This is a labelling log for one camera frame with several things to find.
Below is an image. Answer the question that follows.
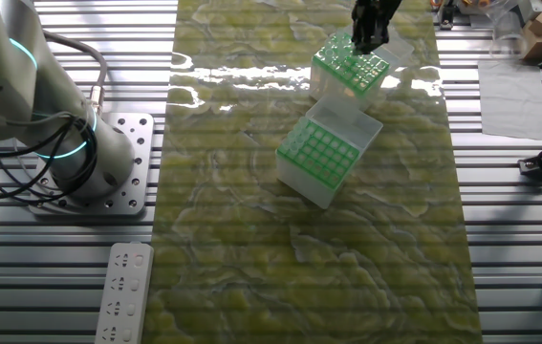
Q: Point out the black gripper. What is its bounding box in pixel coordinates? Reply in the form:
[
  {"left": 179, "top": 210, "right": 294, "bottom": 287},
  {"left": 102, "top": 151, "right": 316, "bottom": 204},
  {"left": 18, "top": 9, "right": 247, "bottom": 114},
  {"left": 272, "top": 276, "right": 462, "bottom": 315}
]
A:
[{"left": 351, "top": 0, "right": 403, "bottom": 54}]

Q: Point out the green rack pipette tip box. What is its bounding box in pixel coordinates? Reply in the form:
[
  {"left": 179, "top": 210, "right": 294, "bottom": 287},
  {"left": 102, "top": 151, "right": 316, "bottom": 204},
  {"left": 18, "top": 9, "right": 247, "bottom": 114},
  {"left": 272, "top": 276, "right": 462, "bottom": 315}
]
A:
[
  {"left": 274, "top": 92, "right": 385, "bottom": 210},
  {"left": 308, "top": 26, "right": 416, "bottom": 115}
]

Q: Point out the clear plastic cup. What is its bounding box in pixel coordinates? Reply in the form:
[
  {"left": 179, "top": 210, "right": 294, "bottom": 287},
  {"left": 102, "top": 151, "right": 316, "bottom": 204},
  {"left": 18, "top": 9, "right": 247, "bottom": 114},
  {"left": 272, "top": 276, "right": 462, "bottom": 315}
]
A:
[{"left": 487, "top": 0, "right": 529, "bottom": 61}]

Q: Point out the white paper sheet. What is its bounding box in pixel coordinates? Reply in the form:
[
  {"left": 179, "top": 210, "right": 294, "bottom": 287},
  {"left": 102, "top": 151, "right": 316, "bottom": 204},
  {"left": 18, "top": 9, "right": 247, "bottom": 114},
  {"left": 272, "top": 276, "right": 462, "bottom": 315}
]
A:
[{"left": 477, "top": 59, "right": 542, "bottom": 142}]

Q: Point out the green marble pattern mat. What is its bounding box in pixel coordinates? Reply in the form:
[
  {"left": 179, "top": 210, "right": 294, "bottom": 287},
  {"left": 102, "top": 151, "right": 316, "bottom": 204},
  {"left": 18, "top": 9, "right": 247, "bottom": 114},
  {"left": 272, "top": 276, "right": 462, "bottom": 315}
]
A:
[{"left": 141, "top": 0, "right": 485, "bottom": 344}]

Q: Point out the white power strip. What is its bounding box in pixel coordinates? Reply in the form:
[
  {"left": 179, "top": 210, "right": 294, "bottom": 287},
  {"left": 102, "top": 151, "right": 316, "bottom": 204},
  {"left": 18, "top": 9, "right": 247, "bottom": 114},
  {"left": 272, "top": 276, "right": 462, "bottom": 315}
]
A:
[{"left": 94, "top": 242, "right": 156, "bottom": 344}]

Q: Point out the silver perforated base plate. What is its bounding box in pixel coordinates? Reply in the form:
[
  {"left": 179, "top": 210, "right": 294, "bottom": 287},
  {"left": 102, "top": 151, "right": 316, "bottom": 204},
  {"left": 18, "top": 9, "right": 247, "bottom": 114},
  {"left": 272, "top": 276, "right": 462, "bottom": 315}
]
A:
[{"left": 26, "top": 112, "right": 156, "bottom": 216}]

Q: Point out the thick grey cable with connector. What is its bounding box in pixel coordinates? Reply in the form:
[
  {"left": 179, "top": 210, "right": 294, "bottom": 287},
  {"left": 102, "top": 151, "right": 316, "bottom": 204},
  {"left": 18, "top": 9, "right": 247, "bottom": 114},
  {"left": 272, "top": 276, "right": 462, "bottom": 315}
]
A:
[{"left": 39, "top": 28, "right": 109, "bottom": 118}]

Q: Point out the black base cable bundle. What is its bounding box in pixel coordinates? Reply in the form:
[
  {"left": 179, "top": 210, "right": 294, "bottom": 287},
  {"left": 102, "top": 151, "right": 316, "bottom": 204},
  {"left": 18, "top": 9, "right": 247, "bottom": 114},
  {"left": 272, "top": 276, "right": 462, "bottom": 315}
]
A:
[{"left": 0, "top": 107, "right": 102, "bottom": 204}]

